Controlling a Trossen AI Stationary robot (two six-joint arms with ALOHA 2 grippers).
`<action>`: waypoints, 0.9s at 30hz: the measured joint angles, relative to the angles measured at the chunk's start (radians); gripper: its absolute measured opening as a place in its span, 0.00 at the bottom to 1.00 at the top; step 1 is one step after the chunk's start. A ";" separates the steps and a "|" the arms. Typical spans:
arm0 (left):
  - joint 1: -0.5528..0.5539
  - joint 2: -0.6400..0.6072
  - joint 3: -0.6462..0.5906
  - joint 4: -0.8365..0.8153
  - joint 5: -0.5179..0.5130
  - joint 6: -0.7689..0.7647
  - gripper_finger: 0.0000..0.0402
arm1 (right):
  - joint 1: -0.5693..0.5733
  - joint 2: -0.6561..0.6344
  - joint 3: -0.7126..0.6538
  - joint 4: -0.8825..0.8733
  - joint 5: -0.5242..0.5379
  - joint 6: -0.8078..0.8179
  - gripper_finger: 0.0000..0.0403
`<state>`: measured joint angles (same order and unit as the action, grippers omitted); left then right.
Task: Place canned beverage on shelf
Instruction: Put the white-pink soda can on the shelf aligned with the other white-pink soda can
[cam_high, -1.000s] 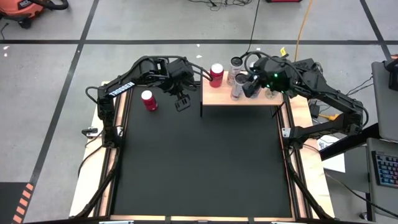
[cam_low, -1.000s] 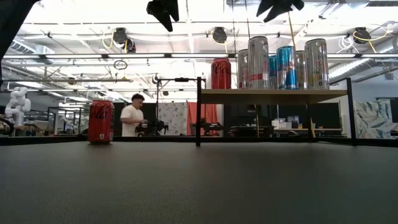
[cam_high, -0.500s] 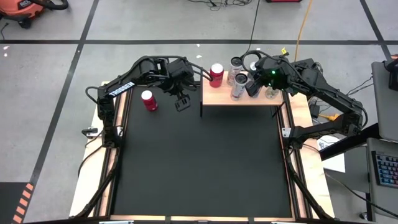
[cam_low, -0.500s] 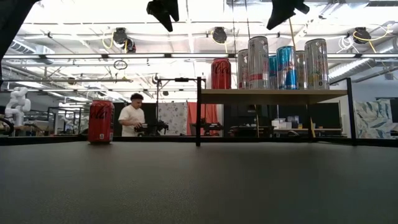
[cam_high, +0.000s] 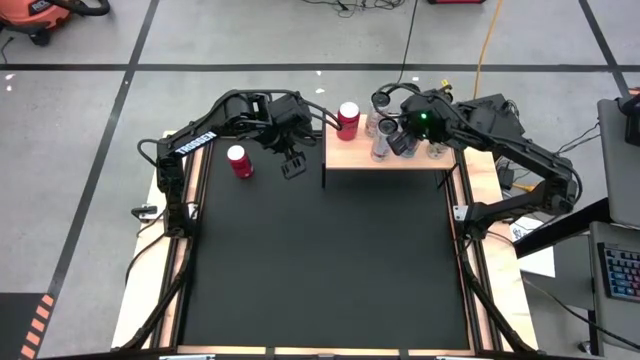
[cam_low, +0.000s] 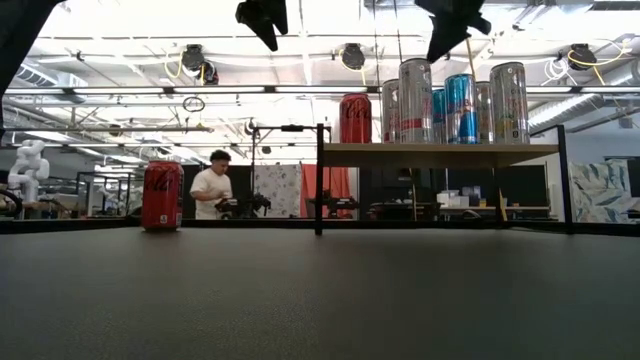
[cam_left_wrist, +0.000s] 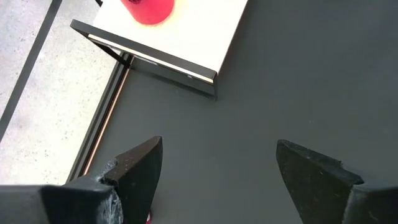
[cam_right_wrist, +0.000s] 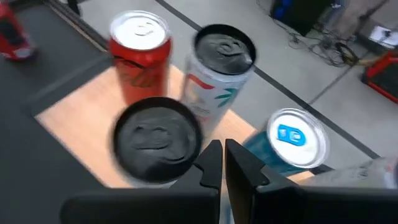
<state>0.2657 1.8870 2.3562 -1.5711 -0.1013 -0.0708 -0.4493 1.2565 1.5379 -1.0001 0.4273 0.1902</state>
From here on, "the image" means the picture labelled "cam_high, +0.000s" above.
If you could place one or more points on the white paper sheet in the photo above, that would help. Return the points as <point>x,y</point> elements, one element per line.
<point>540,265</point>

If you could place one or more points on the dark table mat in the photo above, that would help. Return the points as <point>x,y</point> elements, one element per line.
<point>350,270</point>

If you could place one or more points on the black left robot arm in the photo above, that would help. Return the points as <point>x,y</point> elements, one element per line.
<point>195,142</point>

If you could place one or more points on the black keyboard with blue keys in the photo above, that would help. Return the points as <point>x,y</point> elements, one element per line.
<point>622,272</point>

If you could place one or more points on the grey desk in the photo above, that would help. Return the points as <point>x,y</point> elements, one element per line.
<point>615,320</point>
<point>617,175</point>

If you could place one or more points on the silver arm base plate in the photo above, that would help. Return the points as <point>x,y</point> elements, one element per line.
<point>145,213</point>
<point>460,212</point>

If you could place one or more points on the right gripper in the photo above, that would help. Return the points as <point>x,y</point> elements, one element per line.
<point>412,117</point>

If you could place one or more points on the silver metal bracket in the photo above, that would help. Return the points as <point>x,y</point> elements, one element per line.
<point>187,357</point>

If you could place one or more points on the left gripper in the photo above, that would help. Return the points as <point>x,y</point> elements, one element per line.
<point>292,120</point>

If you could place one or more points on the wooden shelf with black frame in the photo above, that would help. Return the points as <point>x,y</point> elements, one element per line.
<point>350,155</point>

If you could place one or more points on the black desk device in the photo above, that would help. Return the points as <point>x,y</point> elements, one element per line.
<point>634,125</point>

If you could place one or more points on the black mesh computer case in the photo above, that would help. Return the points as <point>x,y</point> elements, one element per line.
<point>500,112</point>

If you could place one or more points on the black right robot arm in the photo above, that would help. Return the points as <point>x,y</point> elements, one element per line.
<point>525,150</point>

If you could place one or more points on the red cola zero can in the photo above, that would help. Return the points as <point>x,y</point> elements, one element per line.
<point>347,127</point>
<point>242,167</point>

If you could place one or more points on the yellow power splitter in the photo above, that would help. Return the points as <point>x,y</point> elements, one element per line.
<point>526,187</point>

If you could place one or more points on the yellow tape tag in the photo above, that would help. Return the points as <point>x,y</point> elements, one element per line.
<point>445,84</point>

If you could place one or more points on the red case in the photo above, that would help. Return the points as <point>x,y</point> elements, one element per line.
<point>457,1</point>

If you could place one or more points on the orange shop vacuum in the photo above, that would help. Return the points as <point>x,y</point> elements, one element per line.
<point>30,17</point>

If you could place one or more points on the black power adapter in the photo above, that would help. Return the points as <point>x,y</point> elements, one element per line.
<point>506,176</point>

